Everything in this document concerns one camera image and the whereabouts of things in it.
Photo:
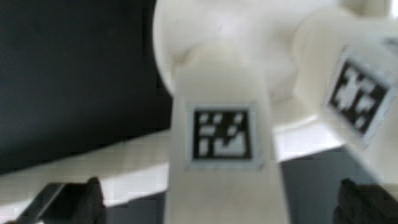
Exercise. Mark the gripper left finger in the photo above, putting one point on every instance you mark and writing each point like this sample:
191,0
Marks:
69,204

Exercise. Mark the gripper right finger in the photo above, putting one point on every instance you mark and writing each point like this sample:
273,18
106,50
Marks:
367,204

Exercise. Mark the white round stool seat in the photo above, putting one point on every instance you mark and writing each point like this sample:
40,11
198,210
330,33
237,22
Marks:
273,42

